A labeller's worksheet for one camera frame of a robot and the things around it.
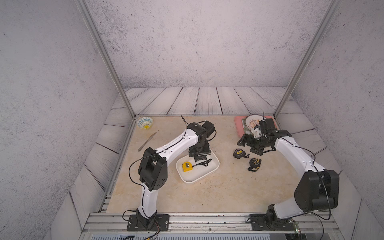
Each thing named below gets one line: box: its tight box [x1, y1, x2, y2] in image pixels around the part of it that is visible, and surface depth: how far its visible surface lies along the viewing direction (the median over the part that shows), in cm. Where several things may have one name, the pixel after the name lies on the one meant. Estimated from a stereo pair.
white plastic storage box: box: [176, 149, 220, 183], surface depth 91 cm
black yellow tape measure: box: [233, 148, 250, 159], surface depth 98 cm
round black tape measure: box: [247, 158, 262, 172], surface depth 93 cm
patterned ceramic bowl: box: [136, 116, 154, 130], surface depth 117 cm
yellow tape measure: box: [182, 161, 194, 172], surface depth 93 cm
